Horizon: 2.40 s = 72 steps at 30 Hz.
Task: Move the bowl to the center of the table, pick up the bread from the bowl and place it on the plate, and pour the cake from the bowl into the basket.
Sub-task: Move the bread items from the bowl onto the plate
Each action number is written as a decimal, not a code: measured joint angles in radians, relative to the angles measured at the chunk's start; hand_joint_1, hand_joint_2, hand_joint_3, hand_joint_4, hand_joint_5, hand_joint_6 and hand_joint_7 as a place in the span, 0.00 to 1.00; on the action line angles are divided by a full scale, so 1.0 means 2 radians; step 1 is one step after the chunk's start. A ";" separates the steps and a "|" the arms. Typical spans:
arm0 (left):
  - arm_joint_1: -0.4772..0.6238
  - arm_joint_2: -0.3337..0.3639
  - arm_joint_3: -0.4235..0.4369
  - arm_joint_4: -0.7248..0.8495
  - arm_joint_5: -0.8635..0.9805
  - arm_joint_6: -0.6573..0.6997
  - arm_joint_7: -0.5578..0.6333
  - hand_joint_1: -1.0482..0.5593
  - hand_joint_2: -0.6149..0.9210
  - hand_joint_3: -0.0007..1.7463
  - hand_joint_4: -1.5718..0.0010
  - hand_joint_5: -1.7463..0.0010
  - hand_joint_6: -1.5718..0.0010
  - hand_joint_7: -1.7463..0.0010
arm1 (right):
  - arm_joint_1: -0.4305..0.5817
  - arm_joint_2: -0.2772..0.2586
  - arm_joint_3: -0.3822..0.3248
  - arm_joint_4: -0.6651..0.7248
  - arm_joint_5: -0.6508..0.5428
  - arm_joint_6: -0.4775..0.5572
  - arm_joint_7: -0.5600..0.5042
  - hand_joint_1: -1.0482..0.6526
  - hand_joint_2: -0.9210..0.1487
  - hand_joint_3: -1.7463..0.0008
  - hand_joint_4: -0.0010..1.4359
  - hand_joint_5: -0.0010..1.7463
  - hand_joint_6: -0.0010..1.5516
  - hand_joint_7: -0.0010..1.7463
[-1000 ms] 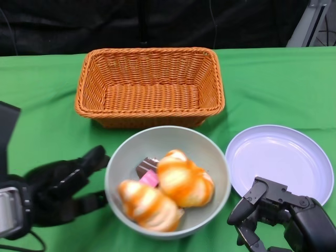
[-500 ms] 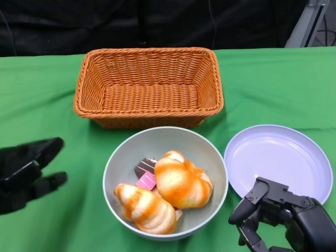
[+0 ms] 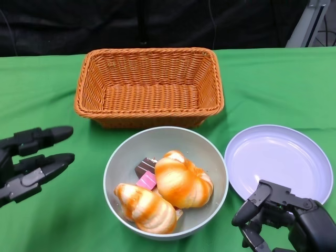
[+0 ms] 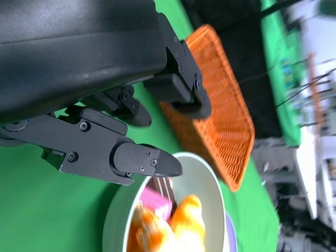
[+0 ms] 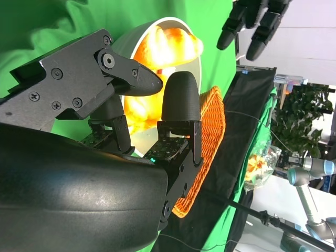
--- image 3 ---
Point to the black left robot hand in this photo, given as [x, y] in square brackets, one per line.
[29, 178]

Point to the orange wicker basket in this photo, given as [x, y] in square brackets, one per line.
[152, 97]

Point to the grey-green bowl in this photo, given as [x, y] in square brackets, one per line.
[170, 141]

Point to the round pumpkin-shaped bread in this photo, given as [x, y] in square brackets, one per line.
[183, 181]

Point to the black backdrop curtain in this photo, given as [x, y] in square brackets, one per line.
[78, 26]

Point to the long twisted bread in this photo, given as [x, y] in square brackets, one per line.
[149, 210]

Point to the green tablecloth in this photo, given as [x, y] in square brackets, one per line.
[65, 105]

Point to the small pink cake slice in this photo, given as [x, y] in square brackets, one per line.
[147, 181]

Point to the lavender plate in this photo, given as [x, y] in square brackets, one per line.
[273, 160]

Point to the chocolate striped cake slice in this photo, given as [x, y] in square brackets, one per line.
[144, 166]

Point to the grey metal frame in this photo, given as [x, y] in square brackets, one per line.
[303, 27]

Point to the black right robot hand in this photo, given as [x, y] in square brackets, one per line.
[309, 225]

